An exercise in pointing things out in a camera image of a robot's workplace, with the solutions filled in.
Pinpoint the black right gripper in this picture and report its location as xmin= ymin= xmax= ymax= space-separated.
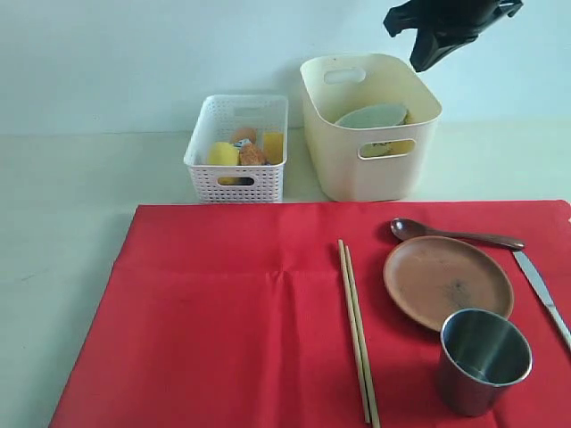
xmin=383 ymin=0 xmax=524 ymax=72

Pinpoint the pale green bowl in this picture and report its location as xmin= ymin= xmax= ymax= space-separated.
xmin=334 ymin=103 xmax=410 ymax=157

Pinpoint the yellow cheese wedge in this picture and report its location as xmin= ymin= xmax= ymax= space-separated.
xmin=262 ymin=132 xmax=284 ymax=165

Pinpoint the dark wooden spoon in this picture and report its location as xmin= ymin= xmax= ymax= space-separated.
xmin=389 ymin=218 xmax=525 ymax=251

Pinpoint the brown egg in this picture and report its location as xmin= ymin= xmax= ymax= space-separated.
xmin=231 ymin=128 xmax=257 ymax=144

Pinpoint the fried chicken piece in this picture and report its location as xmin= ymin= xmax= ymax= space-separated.
xmin=239 ymin=143 xmax=267 ymax=166

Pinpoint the blue white milk carton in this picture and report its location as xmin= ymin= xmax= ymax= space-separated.
xmin=234 ymin=138 xmax=252 ymax=150

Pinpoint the yellow lemon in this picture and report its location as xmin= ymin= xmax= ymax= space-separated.
xmin=207 ymin=142 xmax=240 ymax=185

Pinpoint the silver table knife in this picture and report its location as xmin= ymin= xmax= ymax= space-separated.
xmin=512 ymin=251 xmax=570 ymax=349

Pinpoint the stainless steel cup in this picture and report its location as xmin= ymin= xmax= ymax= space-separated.
xmin=436 ymin=308 xmax=534 ymax=417

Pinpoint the wooden chopstick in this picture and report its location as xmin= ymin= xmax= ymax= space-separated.
xmin=337 ymin=239 xmax=371 ymax=424
xmin=344 ymin=244 xmax=381 ymax=428

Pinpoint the cream plastic bin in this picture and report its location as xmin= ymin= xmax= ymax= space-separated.
xmin=300 ymin=53 xmax=443 ymax=202

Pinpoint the white perforated basket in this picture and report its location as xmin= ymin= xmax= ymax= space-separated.
xmin=184 ymin=95 xmax=288 ymax=203

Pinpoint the brown round plate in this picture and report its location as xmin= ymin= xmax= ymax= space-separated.
xmin=383 ymin=236 xmax=515 ymax=332

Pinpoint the red tablecloth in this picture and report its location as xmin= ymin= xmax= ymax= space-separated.
xmin=51 ymin=201 xmax=570 ymax=427

